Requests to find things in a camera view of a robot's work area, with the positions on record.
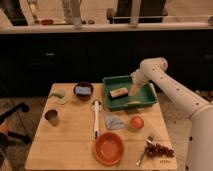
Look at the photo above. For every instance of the wooden block eraser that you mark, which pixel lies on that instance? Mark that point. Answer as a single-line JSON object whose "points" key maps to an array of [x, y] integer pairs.
{"points": [[118, 92]]}

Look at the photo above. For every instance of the blue grey cloth packet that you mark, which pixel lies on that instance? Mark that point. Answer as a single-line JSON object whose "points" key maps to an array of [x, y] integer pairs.
{"points": [[112, 122]]}

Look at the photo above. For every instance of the red grape bunch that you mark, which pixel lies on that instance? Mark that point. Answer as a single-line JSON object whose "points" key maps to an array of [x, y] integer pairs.
{"points": [[157, 150]]}

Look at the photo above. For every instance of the green pear toy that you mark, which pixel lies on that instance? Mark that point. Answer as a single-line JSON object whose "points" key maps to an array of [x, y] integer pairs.
{"points": [[60, 94]]}

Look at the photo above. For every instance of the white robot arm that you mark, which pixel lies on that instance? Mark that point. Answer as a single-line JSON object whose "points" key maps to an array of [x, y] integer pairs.
{"points": [[199, 110]]}

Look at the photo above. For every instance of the dark brown bowl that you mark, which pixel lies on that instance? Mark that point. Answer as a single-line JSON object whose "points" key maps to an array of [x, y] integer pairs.
{"points": [[84, 84]]}

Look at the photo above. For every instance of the orange tomato toy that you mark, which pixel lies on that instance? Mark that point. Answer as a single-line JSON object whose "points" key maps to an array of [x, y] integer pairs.
{"points": [[137, 122]]}

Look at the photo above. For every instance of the white handled brush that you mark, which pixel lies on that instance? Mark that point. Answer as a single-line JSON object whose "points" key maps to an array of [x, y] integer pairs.
{"points": [[96, 107]]}

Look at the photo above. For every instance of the metal fork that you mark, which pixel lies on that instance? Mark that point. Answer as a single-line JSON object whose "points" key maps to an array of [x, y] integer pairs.
{"points": [[148, 142]]}

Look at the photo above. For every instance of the black office chair base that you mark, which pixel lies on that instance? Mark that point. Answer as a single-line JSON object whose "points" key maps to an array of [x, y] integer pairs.
{"points": [[17, 129]]}

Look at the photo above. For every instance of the blue sponge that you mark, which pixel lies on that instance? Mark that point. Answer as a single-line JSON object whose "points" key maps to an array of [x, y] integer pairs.
{"points": [[82, 90]]}

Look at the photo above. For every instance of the green plastic tray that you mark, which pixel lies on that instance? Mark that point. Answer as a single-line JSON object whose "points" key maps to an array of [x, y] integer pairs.
{"points": [[145, 96]]}

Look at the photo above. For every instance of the metal cup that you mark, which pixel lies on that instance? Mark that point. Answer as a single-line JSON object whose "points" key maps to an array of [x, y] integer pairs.
{"points": [[52, 117]]}

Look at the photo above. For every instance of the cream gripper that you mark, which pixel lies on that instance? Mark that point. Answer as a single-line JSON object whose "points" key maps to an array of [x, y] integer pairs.
{"points": [[134, 89]]}

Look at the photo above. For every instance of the orange plastic bowl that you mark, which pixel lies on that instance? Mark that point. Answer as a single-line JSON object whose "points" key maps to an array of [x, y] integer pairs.
{"points": [[108, 149]]}

